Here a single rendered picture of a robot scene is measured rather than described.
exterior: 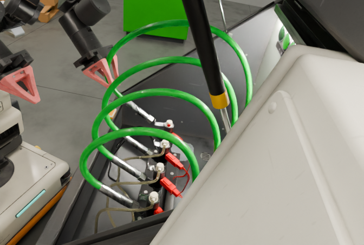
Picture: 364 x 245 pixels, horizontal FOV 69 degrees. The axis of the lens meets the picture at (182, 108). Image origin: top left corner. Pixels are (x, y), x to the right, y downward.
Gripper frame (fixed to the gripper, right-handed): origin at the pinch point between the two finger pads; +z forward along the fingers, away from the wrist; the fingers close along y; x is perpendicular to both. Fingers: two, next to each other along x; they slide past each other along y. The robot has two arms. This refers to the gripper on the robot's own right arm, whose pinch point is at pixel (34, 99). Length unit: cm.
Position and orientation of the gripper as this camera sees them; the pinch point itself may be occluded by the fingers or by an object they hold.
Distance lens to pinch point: 66.2
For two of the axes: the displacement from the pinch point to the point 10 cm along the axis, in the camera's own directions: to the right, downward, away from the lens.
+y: 7.5, -3.5, -5.6
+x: 3.5, -5.2, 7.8
